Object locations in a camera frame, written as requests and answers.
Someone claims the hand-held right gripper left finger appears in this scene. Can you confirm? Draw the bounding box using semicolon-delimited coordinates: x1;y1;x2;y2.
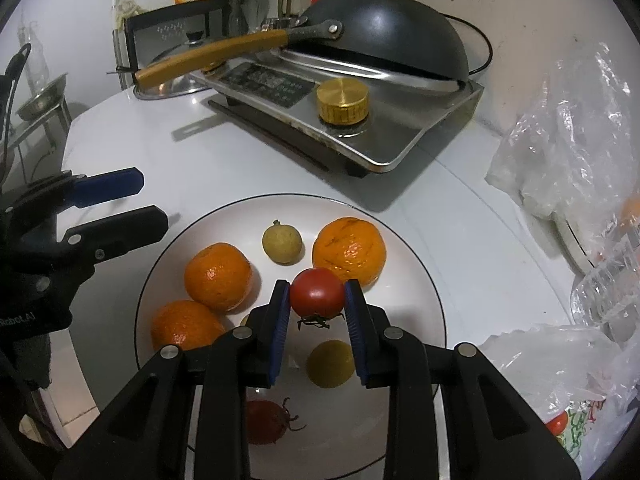
52;280;293;480

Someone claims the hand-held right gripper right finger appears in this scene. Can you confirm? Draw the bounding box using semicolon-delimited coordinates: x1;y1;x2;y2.
342;279;583;480

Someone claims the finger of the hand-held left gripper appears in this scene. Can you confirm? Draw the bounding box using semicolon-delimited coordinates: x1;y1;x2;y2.
62;204;170;267
20;166;145;209

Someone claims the yellow-brown longan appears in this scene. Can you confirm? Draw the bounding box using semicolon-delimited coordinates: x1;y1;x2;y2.
306;340;357;389
261;219;304;264

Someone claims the red tomato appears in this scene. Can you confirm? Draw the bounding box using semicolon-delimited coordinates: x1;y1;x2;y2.
245;397;307;446
545;409;568;436
290;267;347;331

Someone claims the white plate with dark rim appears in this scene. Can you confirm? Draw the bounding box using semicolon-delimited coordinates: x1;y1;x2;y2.
134;194;447;480

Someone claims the small tangerine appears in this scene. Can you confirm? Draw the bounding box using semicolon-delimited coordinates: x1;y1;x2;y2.
151;300;227;352
184;242;253;313
312;216;388;291

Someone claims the green printed plastic bag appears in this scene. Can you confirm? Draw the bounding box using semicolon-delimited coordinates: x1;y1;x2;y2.
475;324;640;466

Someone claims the metal stand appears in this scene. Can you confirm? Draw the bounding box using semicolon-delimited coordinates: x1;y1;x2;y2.
5;100;71;181

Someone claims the steel bowl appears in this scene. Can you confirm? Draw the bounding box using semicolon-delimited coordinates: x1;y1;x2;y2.
17;72;68;121

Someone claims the steel pot lid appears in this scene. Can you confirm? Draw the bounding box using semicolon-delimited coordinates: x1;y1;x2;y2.
134;30;216;101

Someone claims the clear plastic bottle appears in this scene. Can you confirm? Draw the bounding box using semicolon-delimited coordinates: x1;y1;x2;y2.
20;22;51;91

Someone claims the black metal rack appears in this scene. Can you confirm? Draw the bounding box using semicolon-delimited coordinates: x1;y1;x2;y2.
124;0;231;76

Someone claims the yellowish rag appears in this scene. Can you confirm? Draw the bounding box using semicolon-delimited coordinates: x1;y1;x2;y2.
115;0;146;31

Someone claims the brass stove knob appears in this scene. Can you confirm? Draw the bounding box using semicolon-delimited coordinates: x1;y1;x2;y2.
315;79;370;126

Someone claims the small white plate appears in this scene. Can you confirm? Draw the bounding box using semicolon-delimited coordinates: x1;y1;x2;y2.
555;215;601;273

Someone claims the clear water bottle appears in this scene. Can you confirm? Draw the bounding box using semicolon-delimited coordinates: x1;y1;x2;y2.
570;237;640;343

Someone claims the clear crumpled plastic bag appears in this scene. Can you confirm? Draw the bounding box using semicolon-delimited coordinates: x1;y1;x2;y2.
485;42;640;221

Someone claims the large orange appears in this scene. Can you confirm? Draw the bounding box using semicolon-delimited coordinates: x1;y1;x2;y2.
617;195;640;233

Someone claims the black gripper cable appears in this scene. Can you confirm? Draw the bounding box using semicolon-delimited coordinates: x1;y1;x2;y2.
0;42;33;161

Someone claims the black wok with wooden handle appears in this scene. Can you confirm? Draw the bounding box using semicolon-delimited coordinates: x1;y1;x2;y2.
135;0;471;92

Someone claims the black power cable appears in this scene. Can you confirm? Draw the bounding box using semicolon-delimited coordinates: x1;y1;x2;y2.
442;14;493;77

